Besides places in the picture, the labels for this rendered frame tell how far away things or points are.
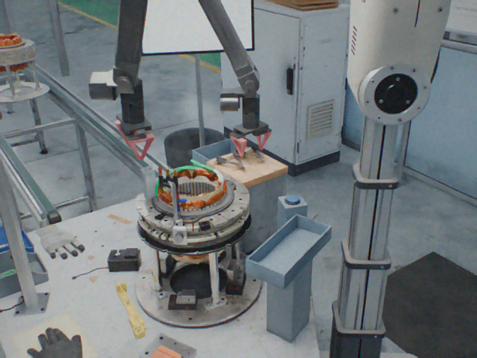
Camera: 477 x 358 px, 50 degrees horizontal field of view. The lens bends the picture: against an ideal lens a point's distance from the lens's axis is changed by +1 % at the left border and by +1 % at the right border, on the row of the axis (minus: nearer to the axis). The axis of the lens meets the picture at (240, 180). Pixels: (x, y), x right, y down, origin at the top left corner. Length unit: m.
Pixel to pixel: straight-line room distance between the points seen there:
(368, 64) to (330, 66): 2.58
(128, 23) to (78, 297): 0.88
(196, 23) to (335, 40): 1.59
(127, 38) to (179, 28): 1.22
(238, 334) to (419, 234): 2.11
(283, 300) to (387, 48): 0.67
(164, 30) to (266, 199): 1.02
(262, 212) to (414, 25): 0.81
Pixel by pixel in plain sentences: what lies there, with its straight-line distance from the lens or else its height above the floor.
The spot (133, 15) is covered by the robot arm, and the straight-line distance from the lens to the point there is 1.11.
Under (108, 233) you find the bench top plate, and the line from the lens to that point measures 1.92.
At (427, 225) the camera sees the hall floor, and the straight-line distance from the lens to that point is 3.49.
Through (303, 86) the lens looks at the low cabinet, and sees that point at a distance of 3.65.
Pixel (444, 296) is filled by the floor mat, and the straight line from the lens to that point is 2.92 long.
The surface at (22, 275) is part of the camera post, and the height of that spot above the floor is 0.90.
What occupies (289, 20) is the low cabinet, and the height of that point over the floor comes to 1.14.
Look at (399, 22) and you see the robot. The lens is 1.16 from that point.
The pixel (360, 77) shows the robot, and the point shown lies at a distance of 1.24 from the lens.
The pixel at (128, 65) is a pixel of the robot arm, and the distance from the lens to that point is 1.21.
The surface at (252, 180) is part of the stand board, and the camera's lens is 1.59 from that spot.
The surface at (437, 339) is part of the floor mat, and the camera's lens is 2.68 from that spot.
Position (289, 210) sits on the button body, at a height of 1.02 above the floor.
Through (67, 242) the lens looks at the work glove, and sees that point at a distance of 1.88.
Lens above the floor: 1.81
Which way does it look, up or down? 28 degrees down
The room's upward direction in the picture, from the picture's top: 1 degrees counter-clockwise
